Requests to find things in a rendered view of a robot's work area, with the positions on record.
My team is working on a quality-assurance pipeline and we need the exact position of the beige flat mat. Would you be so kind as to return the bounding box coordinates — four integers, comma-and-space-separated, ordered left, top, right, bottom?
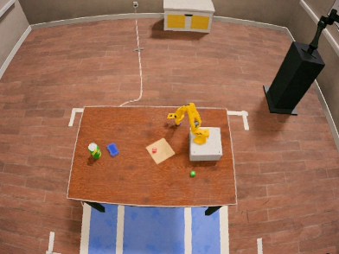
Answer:
146, 138, 175, 164

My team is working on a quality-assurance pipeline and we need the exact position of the green and white drink can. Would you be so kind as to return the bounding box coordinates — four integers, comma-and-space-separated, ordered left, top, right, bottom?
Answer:
89, 143, 101, 158

